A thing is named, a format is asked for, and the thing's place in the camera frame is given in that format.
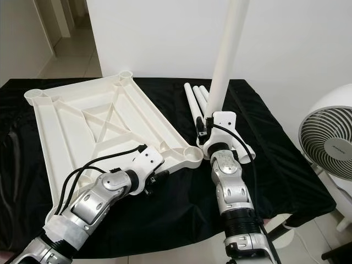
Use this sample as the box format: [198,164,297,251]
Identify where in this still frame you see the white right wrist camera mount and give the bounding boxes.
[201,110,240,160]

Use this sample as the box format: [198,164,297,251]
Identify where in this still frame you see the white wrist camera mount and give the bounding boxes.
[126,147,166,190]
[201,110,240,160]

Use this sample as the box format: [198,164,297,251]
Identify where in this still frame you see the white plastic children table top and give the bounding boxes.
[24,70,204,232]

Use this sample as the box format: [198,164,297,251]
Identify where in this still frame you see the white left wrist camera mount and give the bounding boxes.
[126,147,166,190]

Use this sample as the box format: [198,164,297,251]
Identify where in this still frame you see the white round floor fan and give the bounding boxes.
[299,82,352,243]

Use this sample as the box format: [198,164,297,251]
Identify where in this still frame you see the black tablecloth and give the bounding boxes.
[0,78,336,259]

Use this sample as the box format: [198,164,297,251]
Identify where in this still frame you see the black left gripper power cable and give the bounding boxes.
[54,169,113,219]

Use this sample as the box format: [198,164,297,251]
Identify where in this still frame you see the black floor stand base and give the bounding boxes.
[322,241,352,262]

